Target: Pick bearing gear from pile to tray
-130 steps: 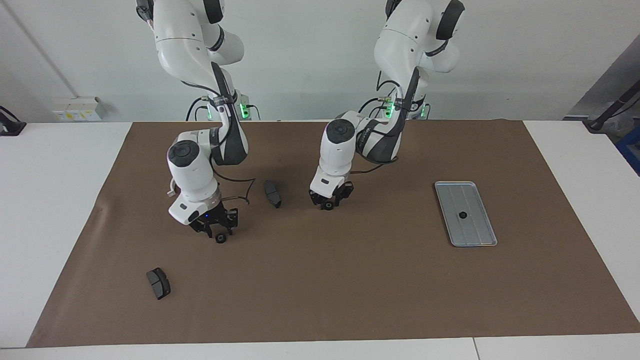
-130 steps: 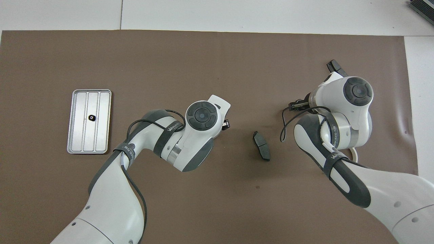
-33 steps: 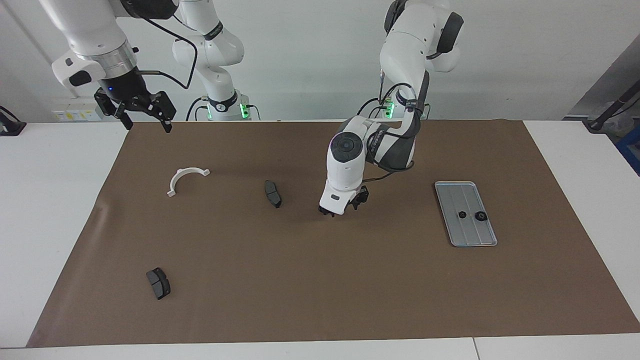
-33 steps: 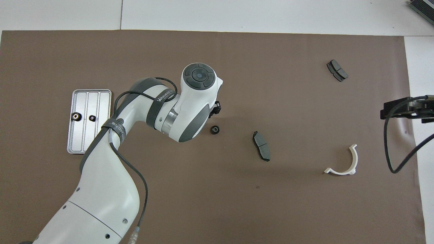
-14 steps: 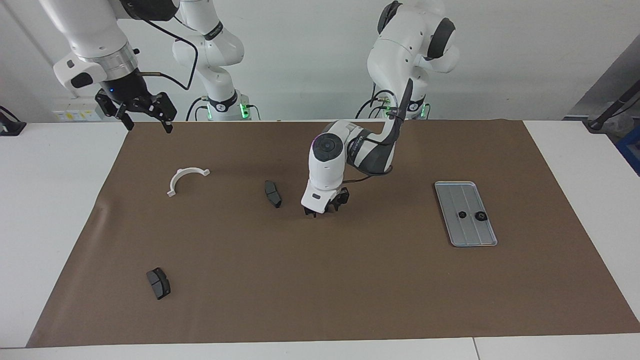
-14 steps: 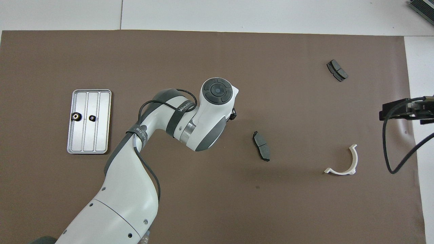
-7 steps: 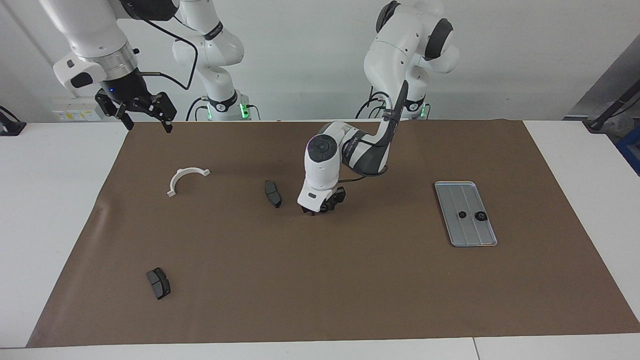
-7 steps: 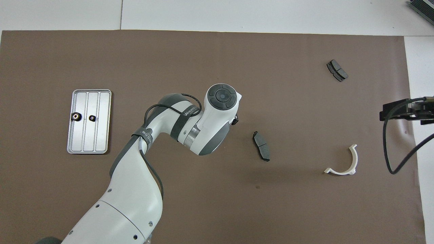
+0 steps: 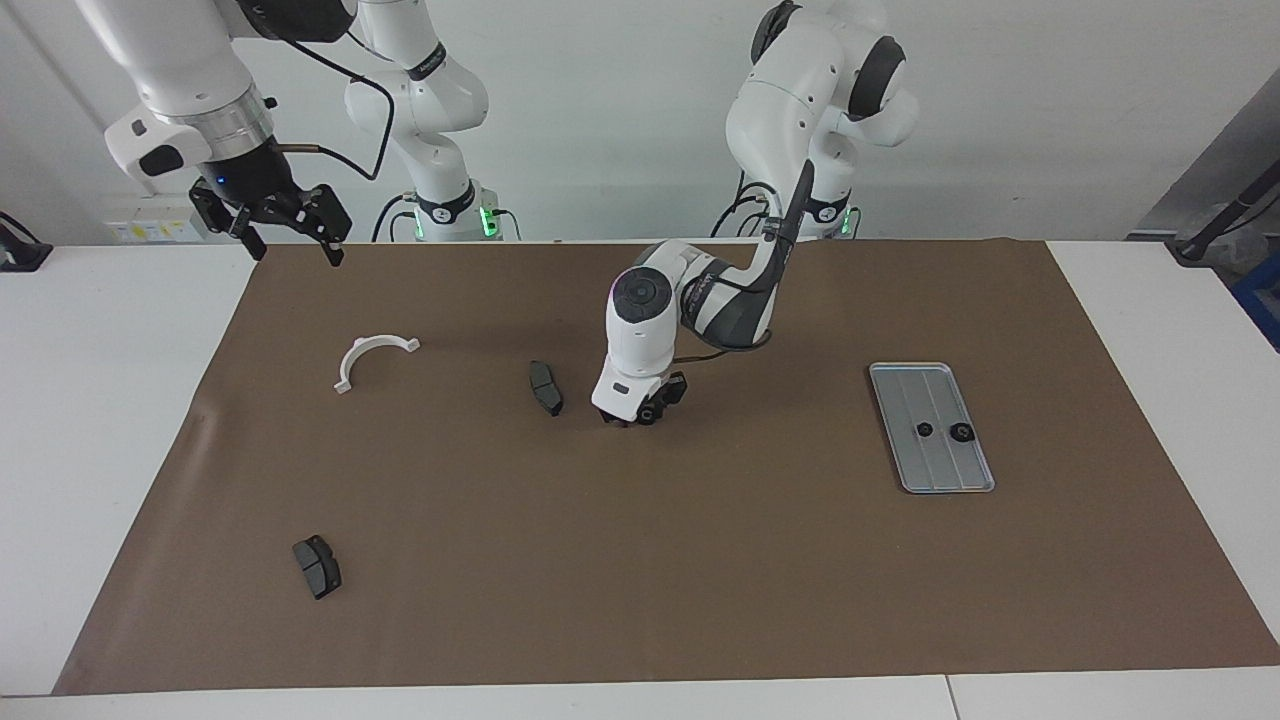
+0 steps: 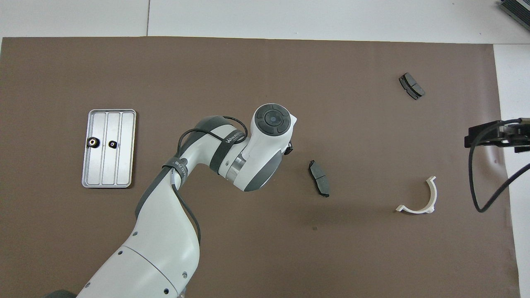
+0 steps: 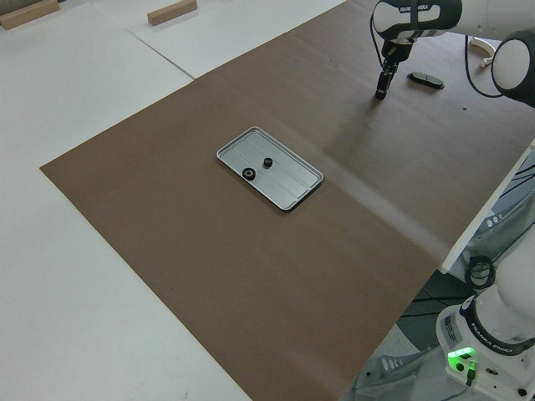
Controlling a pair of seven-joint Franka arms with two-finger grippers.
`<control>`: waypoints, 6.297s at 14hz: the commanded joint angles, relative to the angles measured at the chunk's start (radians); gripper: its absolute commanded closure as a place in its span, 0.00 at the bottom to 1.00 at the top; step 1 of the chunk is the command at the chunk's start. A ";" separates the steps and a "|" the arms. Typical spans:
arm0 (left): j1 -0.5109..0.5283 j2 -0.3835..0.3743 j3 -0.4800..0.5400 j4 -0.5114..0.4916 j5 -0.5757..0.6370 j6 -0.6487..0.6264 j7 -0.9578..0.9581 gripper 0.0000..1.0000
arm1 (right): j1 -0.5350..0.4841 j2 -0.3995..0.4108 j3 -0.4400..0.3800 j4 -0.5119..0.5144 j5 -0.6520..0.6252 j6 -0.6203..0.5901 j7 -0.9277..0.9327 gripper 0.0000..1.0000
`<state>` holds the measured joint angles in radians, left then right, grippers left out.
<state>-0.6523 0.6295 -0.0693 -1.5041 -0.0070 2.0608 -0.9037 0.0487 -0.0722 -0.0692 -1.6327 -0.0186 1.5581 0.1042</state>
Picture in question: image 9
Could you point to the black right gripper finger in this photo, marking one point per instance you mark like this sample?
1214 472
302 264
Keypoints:
245 235
335 222

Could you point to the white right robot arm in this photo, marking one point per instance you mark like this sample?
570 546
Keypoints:
170 60

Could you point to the white curved plastic bracket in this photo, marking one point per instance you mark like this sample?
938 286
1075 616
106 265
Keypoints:
352 357

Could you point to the white wall socket box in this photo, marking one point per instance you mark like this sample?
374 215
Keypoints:
150 218

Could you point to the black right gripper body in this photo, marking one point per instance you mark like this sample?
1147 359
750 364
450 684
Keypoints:
255 185

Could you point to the blue crate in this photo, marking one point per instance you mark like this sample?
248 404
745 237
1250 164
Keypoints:
1262 300

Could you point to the long dark brake pad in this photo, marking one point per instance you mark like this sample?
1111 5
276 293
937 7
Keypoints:
545 388

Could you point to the black tripod stand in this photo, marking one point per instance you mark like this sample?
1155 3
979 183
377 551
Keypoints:
1215 235

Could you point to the black clamp stand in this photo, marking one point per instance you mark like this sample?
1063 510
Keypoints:
20 255

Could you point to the short dark brake pad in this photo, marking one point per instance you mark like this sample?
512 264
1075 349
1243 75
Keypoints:
318 568

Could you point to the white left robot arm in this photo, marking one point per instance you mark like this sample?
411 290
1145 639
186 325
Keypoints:
800 90

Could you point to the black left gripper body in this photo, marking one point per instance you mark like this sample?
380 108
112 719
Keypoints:
655 390

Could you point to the silver metal tray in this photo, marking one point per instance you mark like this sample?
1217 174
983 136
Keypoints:
935 465

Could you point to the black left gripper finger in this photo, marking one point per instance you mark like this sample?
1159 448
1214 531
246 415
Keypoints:
618 421
676 388

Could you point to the brown table mat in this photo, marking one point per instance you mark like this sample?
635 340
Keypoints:
700 560

